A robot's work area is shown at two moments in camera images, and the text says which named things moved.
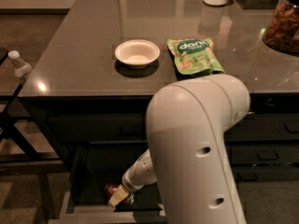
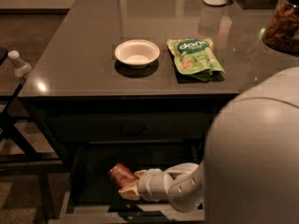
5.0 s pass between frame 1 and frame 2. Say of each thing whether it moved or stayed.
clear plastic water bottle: stayed
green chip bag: stayed
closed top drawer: stayed
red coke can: moved
